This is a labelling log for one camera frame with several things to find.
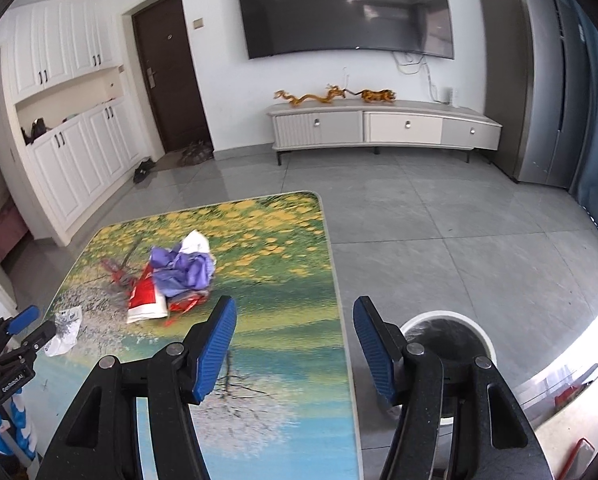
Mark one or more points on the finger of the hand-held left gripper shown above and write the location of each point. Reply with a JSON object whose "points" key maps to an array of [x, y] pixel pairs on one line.
{"points": [[24, 319], [39, 337]]}

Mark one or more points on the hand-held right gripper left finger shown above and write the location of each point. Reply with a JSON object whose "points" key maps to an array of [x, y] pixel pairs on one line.
{"points": [[214, 350]]}

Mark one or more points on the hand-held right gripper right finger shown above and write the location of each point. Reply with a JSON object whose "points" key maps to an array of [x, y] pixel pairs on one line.
{"points": [[374, 350]]}

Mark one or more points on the white printed wrapper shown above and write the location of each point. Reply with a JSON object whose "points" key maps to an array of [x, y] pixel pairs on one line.
{"points": [[64, 330]]}

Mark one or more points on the shiny red wrapper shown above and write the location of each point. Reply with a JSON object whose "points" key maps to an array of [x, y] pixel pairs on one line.
{"points": [[186, 304]]}

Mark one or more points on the white bin with black liner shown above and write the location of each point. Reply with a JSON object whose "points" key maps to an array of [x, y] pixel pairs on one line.
{"points": [[444, 340]]}

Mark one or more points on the purple plastic bag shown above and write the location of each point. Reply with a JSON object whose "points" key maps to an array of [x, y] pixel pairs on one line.
{"points": [[186, 272]]}

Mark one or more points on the red and white packet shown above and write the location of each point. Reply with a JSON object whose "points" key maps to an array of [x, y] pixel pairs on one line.
{"points": [[146, 300]]}

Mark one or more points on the dark red wrapper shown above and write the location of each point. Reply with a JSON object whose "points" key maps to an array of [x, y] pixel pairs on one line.
{"points": [[121, 272]]}

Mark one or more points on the white paper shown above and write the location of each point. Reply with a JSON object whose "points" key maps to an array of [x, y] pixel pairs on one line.
{"points": [[195, 242]]}

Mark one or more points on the pink bed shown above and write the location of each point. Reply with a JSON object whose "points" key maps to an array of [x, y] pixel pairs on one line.
{"points": [[9, 230]]}

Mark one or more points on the coffee table with landscape print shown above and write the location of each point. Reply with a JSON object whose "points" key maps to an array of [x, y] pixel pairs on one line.
{"points": [[279, 285]]}

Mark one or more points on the white built-in cabinet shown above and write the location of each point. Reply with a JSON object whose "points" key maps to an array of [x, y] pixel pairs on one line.
{"points": [[74, 140]]}

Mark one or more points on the black bag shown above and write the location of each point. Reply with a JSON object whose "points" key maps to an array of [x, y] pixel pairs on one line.
{"points": [[35, 131]]}

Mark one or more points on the black shoes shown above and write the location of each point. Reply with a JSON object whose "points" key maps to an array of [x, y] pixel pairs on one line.
{"points": [[143, 170]]}

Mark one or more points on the brown shoes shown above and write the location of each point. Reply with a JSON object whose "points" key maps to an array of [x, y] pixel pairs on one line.
{"points": [[196, 154]]}

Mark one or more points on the white and grey television cabinet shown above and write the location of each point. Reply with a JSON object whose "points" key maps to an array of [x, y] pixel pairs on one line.
{"points": [[379, 127]]}

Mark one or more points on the golden tiger ornament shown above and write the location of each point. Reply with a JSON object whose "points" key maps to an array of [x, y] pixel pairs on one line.
{"points": [[378, 96]]}

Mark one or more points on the golden dragon ornament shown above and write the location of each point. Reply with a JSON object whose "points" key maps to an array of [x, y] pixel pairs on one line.
{"points": [[306, 97]]}

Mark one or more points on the dark brown door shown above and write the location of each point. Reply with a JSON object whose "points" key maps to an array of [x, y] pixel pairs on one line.
{"points": [[171, 75]]}

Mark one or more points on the grey refrigerator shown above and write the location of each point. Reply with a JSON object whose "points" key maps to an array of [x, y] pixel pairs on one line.
{"points": [[534, 85]]}

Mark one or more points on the wall-mounted black television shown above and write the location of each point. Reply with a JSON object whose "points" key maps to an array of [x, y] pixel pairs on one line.
{"points": [[344, 7]]}

